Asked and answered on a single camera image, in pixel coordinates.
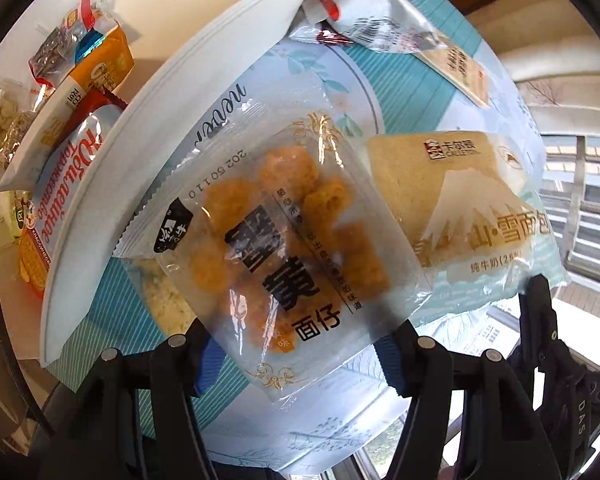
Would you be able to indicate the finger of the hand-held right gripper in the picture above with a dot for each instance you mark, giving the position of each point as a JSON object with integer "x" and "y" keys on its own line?
{"x": 537, "y": 315}

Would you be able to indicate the blue and red cookie package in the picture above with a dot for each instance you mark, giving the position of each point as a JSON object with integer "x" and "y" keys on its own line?
{"x": 75, "y": 175}

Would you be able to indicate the clear nut cluster packet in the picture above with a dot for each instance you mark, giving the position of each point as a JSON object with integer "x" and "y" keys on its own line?
{"x": 55, "y": 55}

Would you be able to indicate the orange puff snack packet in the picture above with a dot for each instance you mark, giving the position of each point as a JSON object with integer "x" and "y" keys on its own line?
{"x": 280, "y": 210}

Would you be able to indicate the pale blue bread packet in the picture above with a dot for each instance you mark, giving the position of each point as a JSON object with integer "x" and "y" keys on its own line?
{"x": 455, "y": 210}

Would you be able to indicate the cream rice crisp packet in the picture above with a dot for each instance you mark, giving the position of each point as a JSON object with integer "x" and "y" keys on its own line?
{"x": 165, "y": 295}

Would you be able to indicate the white plastic bin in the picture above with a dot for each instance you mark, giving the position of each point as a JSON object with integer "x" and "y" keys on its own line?
{"x": 180, "y": 75}

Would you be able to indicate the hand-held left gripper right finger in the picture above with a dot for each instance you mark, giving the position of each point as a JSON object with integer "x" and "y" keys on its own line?
{"x": 391, "y": 365}

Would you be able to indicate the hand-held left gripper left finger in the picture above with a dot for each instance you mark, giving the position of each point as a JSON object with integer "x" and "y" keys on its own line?
{"x": 212, "y": 360}

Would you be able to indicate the beige long snack packet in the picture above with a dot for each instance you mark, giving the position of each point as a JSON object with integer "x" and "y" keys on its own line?
{"x": 455, "y": 70}

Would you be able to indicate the green candy packet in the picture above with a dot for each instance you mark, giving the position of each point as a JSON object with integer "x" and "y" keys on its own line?
{"x": 22, "y": 217}

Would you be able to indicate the teal and white tablecloth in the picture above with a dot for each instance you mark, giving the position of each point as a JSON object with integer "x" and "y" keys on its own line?
{"x": 405, "y": 110}

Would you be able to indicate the red and white snack bag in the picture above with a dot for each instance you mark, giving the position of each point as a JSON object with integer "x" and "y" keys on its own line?
{"x": 375, "y": 15}

